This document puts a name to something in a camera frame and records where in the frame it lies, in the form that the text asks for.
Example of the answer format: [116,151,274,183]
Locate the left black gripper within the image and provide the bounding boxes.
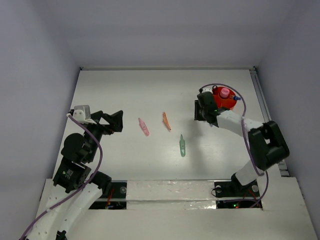
[85,109,124,161]

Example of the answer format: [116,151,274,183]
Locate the black scissors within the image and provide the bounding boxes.
[212,85,218,94]

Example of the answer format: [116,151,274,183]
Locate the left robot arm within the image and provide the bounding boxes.
[21,105,123,240]

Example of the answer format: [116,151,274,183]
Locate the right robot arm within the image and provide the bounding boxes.
[194,91,290,198]

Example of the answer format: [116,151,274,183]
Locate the orange round container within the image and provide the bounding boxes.
[212,86,238,110]

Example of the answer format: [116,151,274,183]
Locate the pink glue bottle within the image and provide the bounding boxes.
[219,87,230,99]

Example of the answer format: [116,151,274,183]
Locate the pink highlighter pen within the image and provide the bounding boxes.
[138,118,150,137]

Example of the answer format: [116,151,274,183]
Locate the green highlighter pen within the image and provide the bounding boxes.
[179,134,186,157]

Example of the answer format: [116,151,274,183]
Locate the orange highlighter pen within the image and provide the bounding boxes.
[162,112,172,131]

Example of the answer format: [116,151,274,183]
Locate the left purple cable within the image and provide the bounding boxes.
[19,115,104,240]

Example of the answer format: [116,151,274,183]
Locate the purple cable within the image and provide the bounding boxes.
[19,115,104,240]
[199,83,270,208]

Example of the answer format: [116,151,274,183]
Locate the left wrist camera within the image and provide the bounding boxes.
[66,105,96,124]

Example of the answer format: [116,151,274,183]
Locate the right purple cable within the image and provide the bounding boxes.
[199,83,270,208]

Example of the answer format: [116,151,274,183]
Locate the aluminium rail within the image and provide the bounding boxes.
[249,68,290,170]

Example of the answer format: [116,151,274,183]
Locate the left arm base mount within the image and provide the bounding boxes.
[89,181,127,210]

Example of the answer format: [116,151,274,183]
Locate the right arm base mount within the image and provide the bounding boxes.
[210,173,262,209]

